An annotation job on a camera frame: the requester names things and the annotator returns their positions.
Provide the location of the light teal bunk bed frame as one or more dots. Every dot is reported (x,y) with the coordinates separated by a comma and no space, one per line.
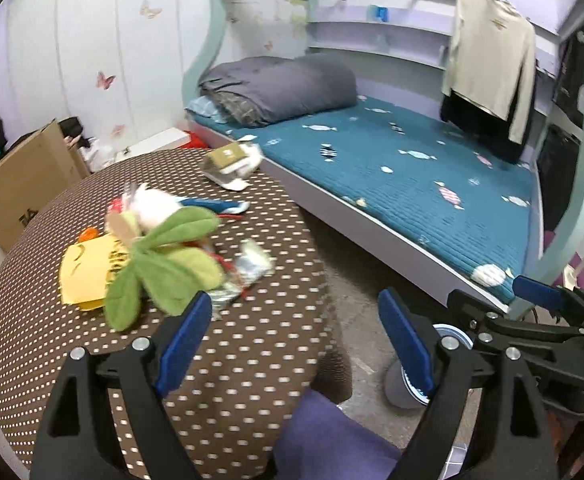
(197,60)

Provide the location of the silver foil wrapper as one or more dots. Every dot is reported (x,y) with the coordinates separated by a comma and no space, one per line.
(252,262)

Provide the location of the white wall shelves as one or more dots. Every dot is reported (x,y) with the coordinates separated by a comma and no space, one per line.
(372,35)

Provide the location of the purple round stool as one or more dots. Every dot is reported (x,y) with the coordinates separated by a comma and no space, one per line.
(579,265)

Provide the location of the grey duvet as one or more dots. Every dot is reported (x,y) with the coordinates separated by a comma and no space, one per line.
(282,85)

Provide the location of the green plush toy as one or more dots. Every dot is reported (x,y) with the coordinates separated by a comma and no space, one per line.
(172,255)

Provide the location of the faded pink butterfly sticker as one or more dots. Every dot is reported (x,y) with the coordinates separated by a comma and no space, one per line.
(118,130)

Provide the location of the small olive snack packet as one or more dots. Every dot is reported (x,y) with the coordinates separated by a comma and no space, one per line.
(227,157)

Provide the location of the red box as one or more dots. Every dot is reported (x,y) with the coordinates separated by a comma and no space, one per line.
(197,140)

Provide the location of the bed with teal mattress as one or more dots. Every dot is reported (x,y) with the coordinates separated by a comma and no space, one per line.
(397,180)

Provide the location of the dark hanging clothes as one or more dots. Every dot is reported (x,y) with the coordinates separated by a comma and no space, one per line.
(477,125)

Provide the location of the blue striped pillow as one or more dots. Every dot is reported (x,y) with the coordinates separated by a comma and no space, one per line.
(204,107)

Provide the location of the brown cardboard box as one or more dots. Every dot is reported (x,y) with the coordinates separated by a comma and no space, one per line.
(27,175)

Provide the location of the black hanging jacket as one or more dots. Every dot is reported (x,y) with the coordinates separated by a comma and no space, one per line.
(569,80)

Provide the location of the crumpled silver wrapper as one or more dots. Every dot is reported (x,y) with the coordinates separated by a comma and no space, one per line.
(224,292)

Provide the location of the white wardrobe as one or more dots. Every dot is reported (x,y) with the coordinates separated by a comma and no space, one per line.
(122,60)

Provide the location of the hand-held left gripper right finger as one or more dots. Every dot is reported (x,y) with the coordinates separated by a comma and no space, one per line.
(404,345)

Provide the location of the small blue box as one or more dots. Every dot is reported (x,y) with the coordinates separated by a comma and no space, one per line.
(379,12)

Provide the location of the white flat box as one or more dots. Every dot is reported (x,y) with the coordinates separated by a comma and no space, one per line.
(157,142)

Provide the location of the orange plastic lid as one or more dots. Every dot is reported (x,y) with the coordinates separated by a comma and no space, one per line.
(89,234)

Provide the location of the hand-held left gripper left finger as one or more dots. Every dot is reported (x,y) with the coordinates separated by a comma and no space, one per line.
(184,340)

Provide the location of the cream hanging sweater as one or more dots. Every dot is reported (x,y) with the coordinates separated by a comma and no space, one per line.
(492,60)

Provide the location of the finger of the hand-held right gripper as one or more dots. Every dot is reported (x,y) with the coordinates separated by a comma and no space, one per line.
(477,310)
(537,291)

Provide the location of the white plastic bag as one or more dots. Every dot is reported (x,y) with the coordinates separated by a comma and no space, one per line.
(99,152)

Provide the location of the pale butterfly sticker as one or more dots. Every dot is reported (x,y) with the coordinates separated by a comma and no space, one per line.
(149,9)

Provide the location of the purple cushion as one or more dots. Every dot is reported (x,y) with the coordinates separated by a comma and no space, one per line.
(332,440)

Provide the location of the round polka dot table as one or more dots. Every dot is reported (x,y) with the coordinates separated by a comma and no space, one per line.
(252,360)

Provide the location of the black bag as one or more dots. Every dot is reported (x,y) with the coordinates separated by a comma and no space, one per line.
(72,127)

